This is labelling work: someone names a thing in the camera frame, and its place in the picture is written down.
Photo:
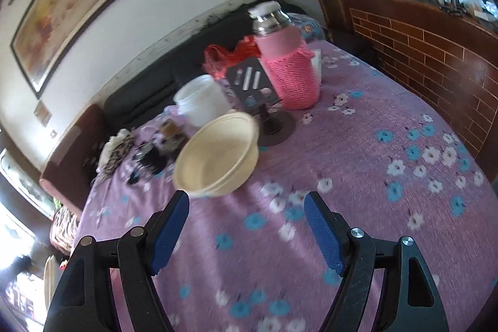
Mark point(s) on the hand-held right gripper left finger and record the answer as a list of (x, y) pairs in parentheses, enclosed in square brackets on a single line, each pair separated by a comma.
[(171, 227)]

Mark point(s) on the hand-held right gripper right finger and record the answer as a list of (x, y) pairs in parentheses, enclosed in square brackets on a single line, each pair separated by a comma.
[(323, 231)]

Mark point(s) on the cream plastic bowl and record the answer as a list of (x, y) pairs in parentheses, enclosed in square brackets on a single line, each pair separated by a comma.
[(218, 149), (249, 161)]

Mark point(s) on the black power adapter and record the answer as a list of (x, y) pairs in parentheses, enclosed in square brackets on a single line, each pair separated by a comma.
[(153, 161)]

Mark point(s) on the leopard print cloth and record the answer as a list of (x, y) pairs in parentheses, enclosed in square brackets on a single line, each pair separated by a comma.
[(116, 157)]

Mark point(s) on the purple floral tablecloth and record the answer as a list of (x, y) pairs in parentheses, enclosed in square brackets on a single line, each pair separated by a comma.
[(350, 145)]

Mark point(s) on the brown capped small bottle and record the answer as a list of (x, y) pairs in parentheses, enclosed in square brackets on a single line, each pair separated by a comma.
[(170, 129)]

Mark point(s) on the white cloth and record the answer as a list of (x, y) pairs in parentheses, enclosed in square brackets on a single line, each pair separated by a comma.
[(116, 137)]

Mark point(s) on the brown patterned blanket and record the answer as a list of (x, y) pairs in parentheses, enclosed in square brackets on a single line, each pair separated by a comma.
[(64, 229)]

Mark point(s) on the black phone stand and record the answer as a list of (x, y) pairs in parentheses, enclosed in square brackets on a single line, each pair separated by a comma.
[(276, 129)]

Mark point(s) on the brown armchair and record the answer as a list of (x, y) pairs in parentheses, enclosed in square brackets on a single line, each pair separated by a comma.
[(66, 157)]

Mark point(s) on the black sofa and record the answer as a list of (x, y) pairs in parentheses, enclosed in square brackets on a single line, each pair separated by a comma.
[(148, 83)]

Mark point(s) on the glass panelled wooden door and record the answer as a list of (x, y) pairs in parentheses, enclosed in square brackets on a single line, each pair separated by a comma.
[(23, 180)]

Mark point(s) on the red plastic bag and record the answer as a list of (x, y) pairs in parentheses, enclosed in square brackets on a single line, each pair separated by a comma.
[(218, 57)]

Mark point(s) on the wooden window sill ledge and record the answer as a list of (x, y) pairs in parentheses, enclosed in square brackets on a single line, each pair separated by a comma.
[(408, 3)]

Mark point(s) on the white wall switch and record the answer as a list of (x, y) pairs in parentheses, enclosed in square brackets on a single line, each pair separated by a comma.
[(53, 133)]

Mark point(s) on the brown wall plaque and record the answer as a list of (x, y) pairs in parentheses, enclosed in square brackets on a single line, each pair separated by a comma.
[(42, 114)]

